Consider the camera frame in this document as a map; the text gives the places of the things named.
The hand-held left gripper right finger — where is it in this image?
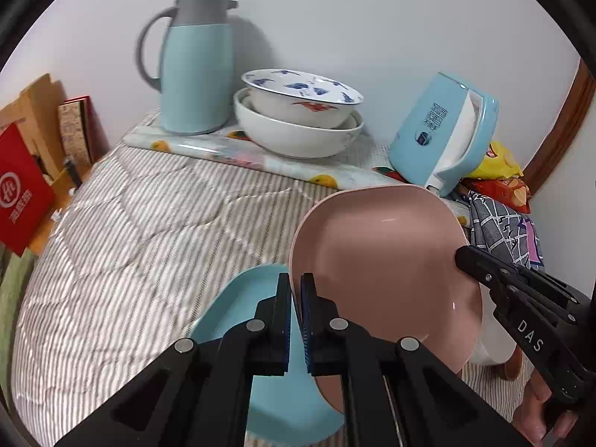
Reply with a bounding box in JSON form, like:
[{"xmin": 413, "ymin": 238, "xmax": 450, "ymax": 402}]
[{"xmin": 300, "ymin": 273, "xmax": 532, "ymax": 447}]

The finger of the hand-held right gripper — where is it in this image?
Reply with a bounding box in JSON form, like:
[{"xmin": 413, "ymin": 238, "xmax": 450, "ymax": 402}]
[{"xmin": 454, "ymin": 245, "xmax": 579, "ymax": 318}]

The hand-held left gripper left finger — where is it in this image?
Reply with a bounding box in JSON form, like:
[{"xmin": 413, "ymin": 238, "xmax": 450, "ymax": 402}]
[{"xmin": 56, "ymin": 272, "xmax": 294, "ymax": 447}]

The blue plate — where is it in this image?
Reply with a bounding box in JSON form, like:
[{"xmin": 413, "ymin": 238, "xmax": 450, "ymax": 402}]
[{"xmin": 188, "ymin": 264, "xmax": 345, "ymax": 442}]

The pink plate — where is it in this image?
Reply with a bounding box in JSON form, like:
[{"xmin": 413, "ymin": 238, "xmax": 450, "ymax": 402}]
[{"xmin": 289, "ymin": 185, "xmax": 484, "ymax": 417}]

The person's right hand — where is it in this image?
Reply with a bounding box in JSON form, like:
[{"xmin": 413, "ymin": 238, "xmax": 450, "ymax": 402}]
[{"xmin": 514, "ymin": 378, "xmax": 582, "ymax": 444}]

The grey checked cloth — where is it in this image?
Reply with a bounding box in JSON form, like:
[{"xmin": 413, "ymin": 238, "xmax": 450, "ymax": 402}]
[{"xmin": 468, "ymin": 191, "xmax": 545, "ymax": 271}]

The white garment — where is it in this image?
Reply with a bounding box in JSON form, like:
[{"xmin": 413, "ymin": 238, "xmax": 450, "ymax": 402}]
[{"xmin": 469, "ymin": 307, "xmax": 523, "ymax": 380}]

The red snack bag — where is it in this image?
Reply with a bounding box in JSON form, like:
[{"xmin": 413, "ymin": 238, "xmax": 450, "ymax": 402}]
[{"xmin": 459, "ymin": 176, "xmax": 532, "ymax": 215}]

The yellow snack bag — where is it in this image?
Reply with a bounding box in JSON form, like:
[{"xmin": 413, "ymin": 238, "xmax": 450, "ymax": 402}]
[{"xmin": 466, "ymin": 140, "xmax": 524, "ymax": 180}]

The light blue tissue box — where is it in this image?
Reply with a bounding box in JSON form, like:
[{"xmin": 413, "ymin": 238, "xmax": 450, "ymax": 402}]
[{"xmin": 388, "ymin": 72, "xmax": 500, "ymax": 197}]

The large white bowl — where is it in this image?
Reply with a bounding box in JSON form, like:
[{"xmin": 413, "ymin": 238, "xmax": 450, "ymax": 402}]
[{"xmin": 233, "ymin": 88, "xmax": 364, "ymax": 159}]

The fruit print table mat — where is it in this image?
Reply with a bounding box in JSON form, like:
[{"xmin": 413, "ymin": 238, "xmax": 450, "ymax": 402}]
[{"xmin": 122, "ymin": 109, "xmax": 471, "ymax": 229}]

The blue patterned white bowl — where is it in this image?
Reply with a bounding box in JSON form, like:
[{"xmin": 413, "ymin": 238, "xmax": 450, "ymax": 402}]
[{"xmin": 241, "ymin": 69, "xmax": 365, "ymax": 130}]

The light blue thermos jug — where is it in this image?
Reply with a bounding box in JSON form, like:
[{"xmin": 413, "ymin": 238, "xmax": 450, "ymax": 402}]
[{"xmin": 136, "ymin": 0, "xmax": 240, "ymax": 136}]

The green blanket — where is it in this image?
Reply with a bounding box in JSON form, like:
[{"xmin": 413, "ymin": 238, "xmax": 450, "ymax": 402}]
[{"xmin": 0, "ymin": 242, "xmax": 33, "ymax": 336}]

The patterned book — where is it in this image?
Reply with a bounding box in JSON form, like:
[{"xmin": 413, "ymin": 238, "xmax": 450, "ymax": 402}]
[{"xmin": 58, "ymin": 95, "xmax": 101, "ymax": 173}]

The red paper bag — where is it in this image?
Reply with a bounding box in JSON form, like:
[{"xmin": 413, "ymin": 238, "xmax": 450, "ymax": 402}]
[{"xmin": 0, "ymin": 121, "xmax": 57, "ymax": 257}]

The wooden bedside stand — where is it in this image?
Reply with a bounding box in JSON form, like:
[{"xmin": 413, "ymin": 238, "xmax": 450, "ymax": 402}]
[{"xmin": 0, "ymin": 73, "xmax": 94, "ymax": 252}]

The brown wooden door frame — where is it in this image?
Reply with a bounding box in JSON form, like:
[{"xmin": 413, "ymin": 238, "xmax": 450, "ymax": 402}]
[{"xmin": 521, "ymin": 58, "xmax": 596, "ymax": 196}]

